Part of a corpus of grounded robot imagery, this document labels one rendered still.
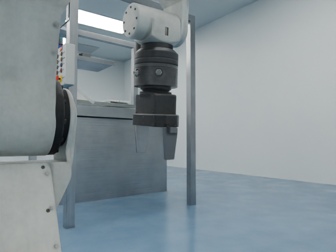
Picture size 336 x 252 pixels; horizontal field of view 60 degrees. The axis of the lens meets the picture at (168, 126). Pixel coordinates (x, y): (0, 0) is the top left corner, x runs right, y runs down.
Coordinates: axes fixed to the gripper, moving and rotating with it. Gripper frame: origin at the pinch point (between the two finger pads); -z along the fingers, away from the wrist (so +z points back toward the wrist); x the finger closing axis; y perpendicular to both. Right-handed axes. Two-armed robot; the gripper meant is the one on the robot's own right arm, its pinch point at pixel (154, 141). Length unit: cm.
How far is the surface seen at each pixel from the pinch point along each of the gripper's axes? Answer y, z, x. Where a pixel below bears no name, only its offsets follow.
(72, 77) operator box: -23, 27, 136
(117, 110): -92, 8, 219
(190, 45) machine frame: -135, 69, 158
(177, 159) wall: -350, -93, 460
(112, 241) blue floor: -36, -67, 99
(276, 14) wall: -365, 166, 236
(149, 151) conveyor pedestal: -133, -35, 222
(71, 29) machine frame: -26, 61, 150
